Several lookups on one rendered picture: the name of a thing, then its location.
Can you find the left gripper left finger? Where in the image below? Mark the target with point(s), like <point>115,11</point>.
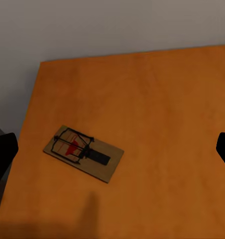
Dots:
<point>8,151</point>

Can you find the mousetrap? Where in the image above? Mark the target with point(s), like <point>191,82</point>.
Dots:
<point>84,152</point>

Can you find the cabinet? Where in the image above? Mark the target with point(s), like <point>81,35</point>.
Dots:
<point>165,109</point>

